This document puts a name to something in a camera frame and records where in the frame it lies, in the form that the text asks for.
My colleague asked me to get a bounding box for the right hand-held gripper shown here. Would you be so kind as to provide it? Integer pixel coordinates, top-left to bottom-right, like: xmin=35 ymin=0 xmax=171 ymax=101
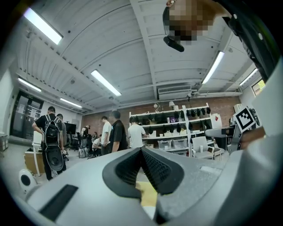
xmin=205 ymin=105 xmax=263 ymax=155

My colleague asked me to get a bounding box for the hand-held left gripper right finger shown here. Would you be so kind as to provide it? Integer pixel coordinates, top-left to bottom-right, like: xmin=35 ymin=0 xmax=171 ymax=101
xmin=141 ymin=57 xmax=283 ymax=226

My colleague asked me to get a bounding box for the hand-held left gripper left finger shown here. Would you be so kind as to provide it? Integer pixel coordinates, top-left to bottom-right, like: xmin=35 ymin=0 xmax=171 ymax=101
xmin=24 ymin=147 xmax=157 ymax=226

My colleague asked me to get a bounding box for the person's right forearm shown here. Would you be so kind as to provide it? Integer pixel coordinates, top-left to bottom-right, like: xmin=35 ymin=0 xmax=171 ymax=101
xmin=241 ymin=127 xmax=267 ymax=144

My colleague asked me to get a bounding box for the white office chair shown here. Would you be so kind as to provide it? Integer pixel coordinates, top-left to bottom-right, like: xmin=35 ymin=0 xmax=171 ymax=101
xmin=191 ymin=136 xmax=215 ymax=160

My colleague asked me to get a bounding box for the white metal storage shelf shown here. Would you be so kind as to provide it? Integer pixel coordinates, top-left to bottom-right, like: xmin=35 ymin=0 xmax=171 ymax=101
xmin=129 ymin=102 xmax=213 ymax=156

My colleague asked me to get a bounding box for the clear plastic storage bin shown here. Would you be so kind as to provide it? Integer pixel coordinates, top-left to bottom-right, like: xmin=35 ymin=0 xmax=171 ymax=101
xmin=158 ymin=139 xmax=172 ymax=150
xmin=172 ymin=138 xmax=188 ymax=149

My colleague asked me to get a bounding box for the round wooden table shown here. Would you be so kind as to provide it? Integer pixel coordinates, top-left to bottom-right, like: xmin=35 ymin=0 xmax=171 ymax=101
xmin=135 ymin=181 xmax=158 ymax=207

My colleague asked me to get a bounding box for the black hard-shell backpack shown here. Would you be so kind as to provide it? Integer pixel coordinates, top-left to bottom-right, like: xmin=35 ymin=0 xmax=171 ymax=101
xmin=42 ymin=114 xmax=65 ymax=172

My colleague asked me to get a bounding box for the ceiling air conditioner unit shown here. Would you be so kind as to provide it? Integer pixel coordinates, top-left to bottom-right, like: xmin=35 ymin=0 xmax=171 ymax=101
xmin=157 ymin=85 xmax=192 ymax=100

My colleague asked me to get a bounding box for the white ceiling light tube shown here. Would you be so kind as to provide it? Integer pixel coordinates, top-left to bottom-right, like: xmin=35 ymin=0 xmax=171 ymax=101
xmin=239 ymin=68 xmax=259 ymax=86
xmin=201 ymin=51 xmax=225 ymax=85
xmin=17 ymin=77 xmax=42 ymax=92
xmin=90 ymin=69 xmax=122 ymax=97
xmin=23 ymin=8 xmax=64 ymax=45
xmin=60 ymin=98 xmax=83 ymax=108

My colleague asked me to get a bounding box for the white round shell case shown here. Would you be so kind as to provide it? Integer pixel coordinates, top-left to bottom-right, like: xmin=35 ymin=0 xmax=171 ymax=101
xmin=19 ymin=169 xmax=38 ymax=195

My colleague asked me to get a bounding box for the brown cardboard box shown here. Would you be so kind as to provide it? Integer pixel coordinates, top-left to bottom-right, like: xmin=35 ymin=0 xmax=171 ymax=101
xmin=24 ymin=150 xmax=45 ymax=175

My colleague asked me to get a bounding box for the black monitor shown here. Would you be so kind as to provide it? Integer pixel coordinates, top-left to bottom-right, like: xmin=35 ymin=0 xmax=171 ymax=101
xmin=64 ymin=123 xmax=77 ymax=134

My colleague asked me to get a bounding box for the person's black buttoned shirt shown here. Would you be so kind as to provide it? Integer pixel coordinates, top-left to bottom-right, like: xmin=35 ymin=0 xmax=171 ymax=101
xmin=221 ymin=0 xmax=282 ymax=83

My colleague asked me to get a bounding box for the black double door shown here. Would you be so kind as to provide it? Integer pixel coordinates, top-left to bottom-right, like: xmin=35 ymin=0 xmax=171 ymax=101
xmin=11 ymin=90 xmax=44 ymax=140

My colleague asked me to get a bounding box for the person's head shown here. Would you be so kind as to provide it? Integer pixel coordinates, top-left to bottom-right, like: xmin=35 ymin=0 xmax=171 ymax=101
xmin=162 ymin=0 xmax=230 ymax=47

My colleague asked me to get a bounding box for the black head-worn camera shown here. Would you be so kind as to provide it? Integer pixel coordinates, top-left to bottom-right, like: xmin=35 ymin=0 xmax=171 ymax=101
xmin=163 ymin=36 xmax=185 ymax=53

